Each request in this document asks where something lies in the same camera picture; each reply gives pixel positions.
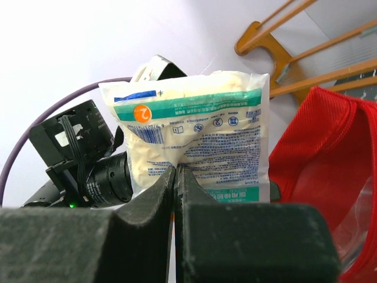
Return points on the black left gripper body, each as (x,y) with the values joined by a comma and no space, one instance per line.
(84,170)

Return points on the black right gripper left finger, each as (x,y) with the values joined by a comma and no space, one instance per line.
(130,244)

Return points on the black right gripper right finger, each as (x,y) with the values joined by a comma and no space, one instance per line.
(249,242)

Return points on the white cotton pad pack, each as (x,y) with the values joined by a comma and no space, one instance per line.
(216,125)

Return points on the red fabric medicine pouch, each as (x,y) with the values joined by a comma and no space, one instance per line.
(327,153)

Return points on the orange wooden shelf rack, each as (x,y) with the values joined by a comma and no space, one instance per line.
(343,61)

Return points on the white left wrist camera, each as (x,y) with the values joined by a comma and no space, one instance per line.
(158,68)

